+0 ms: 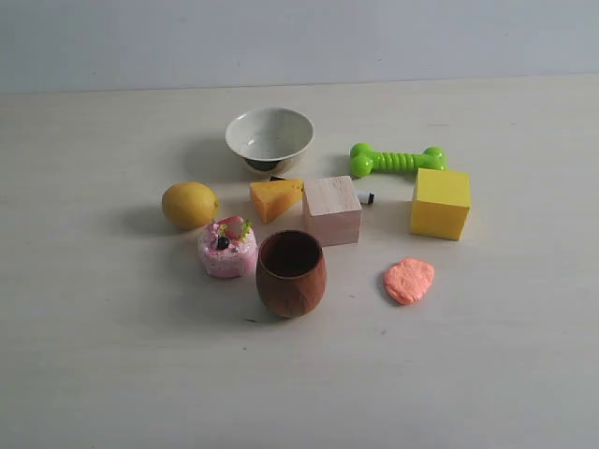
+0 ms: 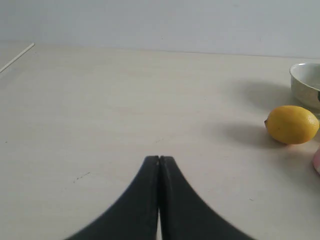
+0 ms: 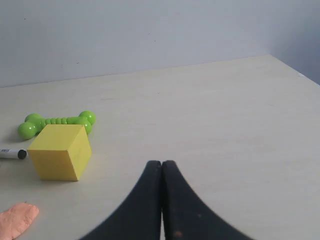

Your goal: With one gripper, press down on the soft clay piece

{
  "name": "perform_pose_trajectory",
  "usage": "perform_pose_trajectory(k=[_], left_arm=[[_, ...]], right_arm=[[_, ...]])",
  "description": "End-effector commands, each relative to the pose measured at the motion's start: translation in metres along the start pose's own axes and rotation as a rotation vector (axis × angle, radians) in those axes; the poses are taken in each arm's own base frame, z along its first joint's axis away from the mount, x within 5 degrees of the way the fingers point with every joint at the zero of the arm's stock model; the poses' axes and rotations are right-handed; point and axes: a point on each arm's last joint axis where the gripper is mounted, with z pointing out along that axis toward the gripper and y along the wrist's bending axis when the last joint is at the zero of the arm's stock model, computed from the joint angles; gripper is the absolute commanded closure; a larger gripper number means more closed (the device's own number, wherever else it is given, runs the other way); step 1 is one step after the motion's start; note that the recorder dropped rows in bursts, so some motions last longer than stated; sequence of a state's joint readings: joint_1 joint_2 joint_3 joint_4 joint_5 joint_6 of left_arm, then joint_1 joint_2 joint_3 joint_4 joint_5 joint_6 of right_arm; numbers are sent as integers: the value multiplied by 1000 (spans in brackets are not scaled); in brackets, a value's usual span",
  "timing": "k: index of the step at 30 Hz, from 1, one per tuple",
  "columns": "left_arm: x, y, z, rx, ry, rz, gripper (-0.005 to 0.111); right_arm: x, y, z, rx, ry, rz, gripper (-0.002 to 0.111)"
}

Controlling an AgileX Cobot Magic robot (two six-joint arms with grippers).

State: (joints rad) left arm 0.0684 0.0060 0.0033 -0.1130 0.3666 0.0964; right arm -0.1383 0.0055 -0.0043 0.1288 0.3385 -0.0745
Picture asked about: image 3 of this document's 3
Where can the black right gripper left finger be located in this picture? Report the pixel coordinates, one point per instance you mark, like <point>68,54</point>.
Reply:
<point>139,215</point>

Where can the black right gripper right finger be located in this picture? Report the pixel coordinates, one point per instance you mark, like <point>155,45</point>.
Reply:
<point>186,216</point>

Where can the orange-pink toy object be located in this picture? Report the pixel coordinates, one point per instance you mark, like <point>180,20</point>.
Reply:
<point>16,220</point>

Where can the wooden cube block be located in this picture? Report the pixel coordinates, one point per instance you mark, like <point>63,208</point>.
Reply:
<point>60,152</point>

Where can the black-capped white marker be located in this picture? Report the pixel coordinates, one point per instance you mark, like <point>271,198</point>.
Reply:
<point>7,153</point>

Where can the green bone-shaped dog toy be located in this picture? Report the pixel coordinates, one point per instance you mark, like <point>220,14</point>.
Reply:
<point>34,123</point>

